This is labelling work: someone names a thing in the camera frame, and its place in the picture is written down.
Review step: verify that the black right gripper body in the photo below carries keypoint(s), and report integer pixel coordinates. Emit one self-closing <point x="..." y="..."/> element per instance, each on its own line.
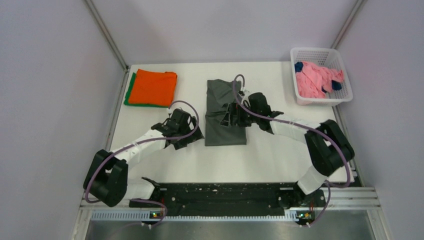
<point x="244" y="118"/>

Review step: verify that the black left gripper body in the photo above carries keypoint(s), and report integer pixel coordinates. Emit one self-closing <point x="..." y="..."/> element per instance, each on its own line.
<point x="195" y="136"/>

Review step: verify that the grey t-shirt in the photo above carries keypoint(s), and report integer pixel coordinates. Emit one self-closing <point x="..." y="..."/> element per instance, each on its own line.
<point x="220" y="93"/>

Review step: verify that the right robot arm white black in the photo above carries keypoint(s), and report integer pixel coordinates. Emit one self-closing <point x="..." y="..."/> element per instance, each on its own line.
<point x="328" y="147"/>

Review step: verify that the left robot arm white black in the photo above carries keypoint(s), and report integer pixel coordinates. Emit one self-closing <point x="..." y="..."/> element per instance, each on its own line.
<point x="108" y="176"/>

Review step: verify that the folded orange t-shirt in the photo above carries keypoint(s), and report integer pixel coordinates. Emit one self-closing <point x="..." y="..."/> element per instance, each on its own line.
<point x="156" y="88"/>

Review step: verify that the folded green t-shirt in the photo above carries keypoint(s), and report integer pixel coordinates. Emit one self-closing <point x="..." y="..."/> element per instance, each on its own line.
<point x="128" y="93"/>

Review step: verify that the pink crumpled t-shirt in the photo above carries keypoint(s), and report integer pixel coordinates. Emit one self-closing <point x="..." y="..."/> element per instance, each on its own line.
<point x="311" y="81"/>

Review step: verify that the white plastic laundry basket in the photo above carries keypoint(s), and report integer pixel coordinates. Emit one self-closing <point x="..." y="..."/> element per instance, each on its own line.
<point x="323" y="57"/>

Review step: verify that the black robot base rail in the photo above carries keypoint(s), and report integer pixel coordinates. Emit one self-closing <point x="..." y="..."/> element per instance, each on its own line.
<point x="231" y="199"/>

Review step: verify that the white slotted cable duct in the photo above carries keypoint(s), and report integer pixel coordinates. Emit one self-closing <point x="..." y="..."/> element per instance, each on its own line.
<point x="152" y="216"/>

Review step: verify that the aluminium frame post left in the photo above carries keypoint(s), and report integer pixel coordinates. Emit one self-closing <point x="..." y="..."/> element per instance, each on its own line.
<point x="106" y="33"/>

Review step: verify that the aluminium frame post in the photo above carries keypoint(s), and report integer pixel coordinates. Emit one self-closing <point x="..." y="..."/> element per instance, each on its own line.
<point x="356" y="9"/>
<point x="106" y="33"/>

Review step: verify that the aluminium frame post right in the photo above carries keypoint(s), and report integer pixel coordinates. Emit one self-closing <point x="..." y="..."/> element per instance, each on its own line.
<point x="356" y="9"/>

